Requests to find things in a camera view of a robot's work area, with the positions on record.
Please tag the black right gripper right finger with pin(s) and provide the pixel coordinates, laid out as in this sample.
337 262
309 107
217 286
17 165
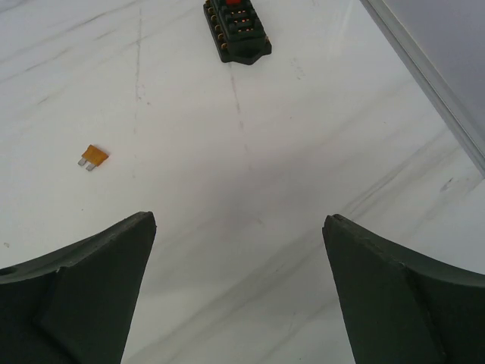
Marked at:
400 306

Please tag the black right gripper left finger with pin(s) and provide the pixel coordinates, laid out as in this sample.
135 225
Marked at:
76 304

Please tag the black fuse box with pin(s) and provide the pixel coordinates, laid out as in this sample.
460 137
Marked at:
237 31

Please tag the orange blade fuse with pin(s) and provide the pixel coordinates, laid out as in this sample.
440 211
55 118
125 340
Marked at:
92 158

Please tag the aluminium frame rail right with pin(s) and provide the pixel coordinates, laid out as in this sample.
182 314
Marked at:
442 45

